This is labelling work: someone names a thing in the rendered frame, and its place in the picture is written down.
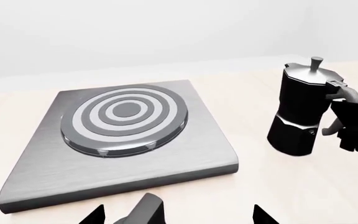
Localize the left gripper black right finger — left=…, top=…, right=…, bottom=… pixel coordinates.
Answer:
left=253, top=203, right=280, bottom=224

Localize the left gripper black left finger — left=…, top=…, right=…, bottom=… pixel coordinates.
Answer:
left=78, top=203, right=106, bottom=224

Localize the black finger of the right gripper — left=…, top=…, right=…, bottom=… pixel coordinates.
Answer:
left=330, top=98, right=358, bottom=129

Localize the black moka pot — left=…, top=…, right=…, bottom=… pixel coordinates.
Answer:
left=266, top=56, right=358, bottom=157

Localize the grey single-burner stove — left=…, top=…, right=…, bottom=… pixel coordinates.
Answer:
left=0, top=79, right=240, bottom=215

